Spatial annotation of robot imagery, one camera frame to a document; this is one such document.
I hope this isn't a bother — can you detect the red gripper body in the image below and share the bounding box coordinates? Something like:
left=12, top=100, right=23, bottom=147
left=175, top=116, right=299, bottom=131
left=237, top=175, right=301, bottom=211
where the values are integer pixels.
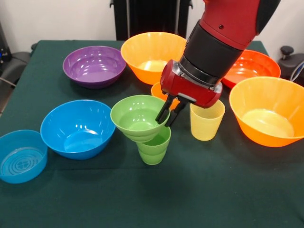
left=160, top=59, right=223, bottom=109

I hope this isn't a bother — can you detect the black computer case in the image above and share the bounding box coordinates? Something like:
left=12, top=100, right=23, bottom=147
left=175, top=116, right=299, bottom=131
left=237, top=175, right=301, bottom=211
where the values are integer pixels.
left=0, top=22, right=12, bottom=74

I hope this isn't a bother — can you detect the green plastic bowl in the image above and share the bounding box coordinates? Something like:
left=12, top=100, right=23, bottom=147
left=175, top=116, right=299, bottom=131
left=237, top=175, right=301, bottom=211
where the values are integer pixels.
left=110, top=95, right=171, bottom=143

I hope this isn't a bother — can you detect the shallow translucent blue bowl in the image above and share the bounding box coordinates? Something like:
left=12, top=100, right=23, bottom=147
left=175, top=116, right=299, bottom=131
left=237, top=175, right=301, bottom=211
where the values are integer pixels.
left=0, top=129, right=48, bottom=184

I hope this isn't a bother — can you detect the orange plastic cup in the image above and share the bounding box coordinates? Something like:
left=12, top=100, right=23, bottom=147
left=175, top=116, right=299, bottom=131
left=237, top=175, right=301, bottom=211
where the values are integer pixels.
left=151, top=82, right=181, bottom=111

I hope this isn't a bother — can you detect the red plastic bowl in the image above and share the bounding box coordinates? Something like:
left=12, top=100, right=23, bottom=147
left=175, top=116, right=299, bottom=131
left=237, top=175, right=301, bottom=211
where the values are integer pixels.
left=222, top=49, right=282, bottom=90

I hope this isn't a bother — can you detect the black chair with knob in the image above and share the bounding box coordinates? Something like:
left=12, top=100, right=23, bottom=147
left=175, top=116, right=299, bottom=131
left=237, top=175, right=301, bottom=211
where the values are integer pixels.
left=278, top=46, right=304, bottom=86

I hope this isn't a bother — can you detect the yellow plastic cup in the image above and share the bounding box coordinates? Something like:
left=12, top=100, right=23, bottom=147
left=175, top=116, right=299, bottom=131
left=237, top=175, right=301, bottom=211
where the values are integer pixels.
left=190, top=99, right=226, bottom=142

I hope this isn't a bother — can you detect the white blue cable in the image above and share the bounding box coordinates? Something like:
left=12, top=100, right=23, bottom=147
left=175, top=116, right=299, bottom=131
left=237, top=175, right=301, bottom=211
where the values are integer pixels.
left=290, top=60, right=304, bottom=82

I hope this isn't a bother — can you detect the large orange plastic bowl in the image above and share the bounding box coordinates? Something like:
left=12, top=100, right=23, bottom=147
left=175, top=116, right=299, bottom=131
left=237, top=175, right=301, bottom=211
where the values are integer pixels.
left=229, top=76, right=304, bottom=148
left=120, top=32, right=188, bottom=86

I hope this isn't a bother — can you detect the purple plastic bowl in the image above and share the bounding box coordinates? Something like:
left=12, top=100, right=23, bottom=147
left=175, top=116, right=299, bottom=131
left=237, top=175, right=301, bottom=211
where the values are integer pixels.
left=62, top=46, right=127, bottom=90

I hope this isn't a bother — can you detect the round blue plastic bowl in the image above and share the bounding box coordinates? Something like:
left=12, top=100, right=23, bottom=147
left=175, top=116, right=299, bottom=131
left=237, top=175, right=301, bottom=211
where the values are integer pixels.
left=40, top=99, right=117, bottom=161

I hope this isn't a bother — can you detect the black office chair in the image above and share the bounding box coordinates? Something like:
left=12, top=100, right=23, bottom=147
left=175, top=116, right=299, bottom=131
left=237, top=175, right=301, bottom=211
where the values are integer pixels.
left=0, top=42, right=38, bottom=114

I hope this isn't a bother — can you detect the green plastic cup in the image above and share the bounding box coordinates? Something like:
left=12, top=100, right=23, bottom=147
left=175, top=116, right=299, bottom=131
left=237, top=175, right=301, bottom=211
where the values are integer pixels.
left=136, top=127, right=171, bottom=165

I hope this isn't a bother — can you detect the dark green tablecloth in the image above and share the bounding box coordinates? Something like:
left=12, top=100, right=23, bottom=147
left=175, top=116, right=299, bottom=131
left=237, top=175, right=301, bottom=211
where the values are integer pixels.
left=0, top=39, right=304, bottom=228

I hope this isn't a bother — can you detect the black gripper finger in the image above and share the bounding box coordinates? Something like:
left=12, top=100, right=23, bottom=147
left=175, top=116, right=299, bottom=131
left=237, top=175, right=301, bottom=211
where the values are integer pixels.
left=165, top=99, right=187, bottom=127
left=155, top=96, right=173, bottom=124

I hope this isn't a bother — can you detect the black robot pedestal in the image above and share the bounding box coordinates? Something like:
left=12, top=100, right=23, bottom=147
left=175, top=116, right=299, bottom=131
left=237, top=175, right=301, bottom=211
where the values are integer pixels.
left=110, top=0, right=205, bottom=41

